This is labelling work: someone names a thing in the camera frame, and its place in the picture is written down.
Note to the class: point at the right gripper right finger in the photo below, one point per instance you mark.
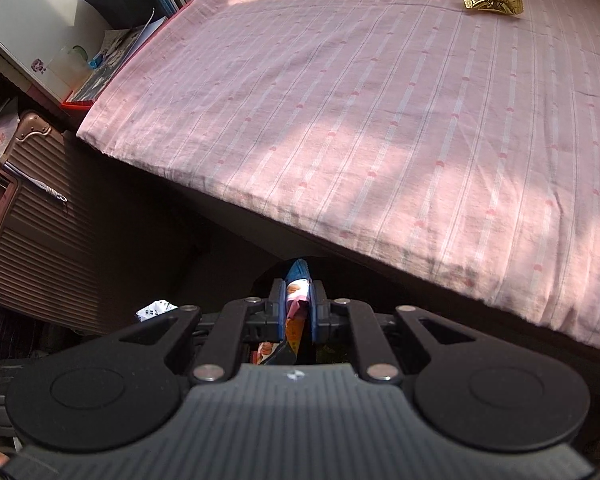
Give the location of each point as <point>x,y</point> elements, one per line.
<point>326,315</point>

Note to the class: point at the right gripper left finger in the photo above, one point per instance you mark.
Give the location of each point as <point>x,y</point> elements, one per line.
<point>266,318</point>

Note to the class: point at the blue orange snack wrapper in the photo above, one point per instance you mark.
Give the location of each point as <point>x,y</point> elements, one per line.
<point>294,305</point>

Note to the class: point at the brown ribbed suitcase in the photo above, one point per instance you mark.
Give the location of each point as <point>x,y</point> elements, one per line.
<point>51,262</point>

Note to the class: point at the pink striped table cloth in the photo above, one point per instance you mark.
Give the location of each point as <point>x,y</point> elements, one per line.
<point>459,147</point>

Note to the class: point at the gold foil candy wrapper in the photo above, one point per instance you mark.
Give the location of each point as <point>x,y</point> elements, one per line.
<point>504,7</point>

